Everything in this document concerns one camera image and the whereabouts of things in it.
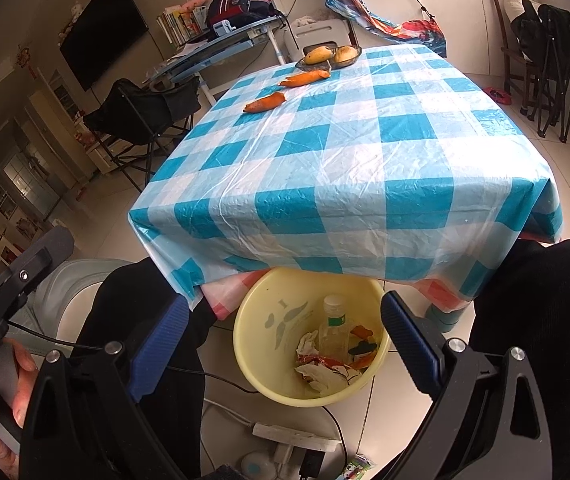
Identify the white round device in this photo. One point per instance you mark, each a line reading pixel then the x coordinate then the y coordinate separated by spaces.
pixel 257 467

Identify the yellow plastic basin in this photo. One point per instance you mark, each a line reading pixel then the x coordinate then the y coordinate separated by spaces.
pixel 265 360

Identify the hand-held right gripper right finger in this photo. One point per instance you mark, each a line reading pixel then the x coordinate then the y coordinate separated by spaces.
pixel 410 345

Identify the blue study desk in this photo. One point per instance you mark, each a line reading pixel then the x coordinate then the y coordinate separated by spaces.
pixel 215 50

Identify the colourful small packet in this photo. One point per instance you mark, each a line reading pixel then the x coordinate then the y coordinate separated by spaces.
pixel 359 467

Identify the red slipper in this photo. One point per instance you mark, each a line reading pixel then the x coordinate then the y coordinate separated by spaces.
pixel 499 95

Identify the row of books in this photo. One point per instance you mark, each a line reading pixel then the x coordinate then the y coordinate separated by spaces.
pixel 180 25

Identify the low white cabinet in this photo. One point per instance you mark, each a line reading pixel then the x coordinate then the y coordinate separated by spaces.
pixel 107 160

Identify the blue checkered tablecloth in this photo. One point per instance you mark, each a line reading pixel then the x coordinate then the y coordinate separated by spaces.
pixel 355 170

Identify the wooden chair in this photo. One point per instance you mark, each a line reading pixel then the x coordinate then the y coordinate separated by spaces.
pixel 502 50

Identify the black power adapter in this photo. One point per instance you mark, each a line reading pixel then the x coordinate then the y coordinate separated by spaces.
pixel 310 465

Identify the small blue gadget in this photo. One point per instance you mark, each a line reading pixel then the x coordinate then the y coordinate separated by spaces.
pixel 221 28

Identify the dark striped backpack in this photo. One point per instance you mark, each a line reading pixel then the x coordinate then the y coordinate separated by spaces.
pixel 240 2

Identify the white power strip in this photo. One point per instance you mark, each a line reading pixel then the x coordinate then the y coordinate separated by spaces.
pixel 290 435

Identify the colourful hanging bag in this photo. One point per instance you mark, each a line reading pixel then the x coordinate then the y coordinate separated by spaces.
pixel 400 30

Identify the person's leg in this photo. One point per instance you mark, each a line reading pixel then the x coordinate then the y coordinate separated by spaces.
pixel 165 280
pixel 555 310

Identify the white bag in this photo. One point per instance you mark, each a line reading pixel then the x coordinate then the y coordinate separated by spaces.
pixel 517 0

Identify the black wall television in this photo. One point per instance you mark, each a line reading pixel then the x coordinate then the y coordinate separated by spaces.
pixel 102 32

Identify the pink plush toy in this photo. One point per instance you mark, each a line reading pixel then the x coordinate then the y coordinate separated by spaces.
pixel 194 2

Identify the clear plastic bottle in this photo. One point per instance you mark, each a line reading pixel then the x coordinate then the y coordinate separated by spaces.
pixel 334 335

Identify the red knot ornament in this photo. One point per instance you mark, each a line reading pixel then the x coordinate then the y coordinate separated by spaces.
pixel 25 62

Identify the white floor appliance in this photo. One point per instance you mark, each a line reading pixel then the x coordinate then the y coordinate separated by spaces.
pixel 322 32

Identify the person's right leg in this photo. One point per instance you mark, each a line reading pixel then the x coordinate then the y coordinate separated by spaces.
pixel 555 310

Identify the light grey sofa seat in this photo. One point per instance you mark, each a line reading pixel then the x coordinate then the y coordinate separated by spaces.
pixel 70 300

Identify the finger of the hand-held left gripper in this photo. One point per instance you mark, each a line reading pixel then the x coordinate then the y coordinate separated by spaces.
pixel 40 260

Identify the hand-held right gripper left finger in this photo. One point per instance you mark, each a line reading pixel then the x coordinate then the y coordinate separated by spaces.
pixel 160 345

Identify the black folding chair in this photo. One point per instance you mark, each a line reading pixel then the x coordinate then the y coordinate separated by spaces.
pixel 135 115

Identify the person's left leg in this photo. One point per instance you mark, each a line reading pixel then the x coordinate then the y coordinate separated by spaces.
pixel 165 280

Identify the red snack bag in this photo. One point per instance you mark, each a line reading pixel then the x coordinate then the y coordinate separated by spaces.
pixel 330 372

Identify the folded black chairs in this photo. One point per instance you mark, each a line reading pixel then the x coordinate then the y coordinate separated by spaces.
pixel 550 50

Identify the teal table leg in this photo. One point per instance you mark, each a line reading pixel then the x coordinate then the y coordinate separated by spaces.
pixel 445 320

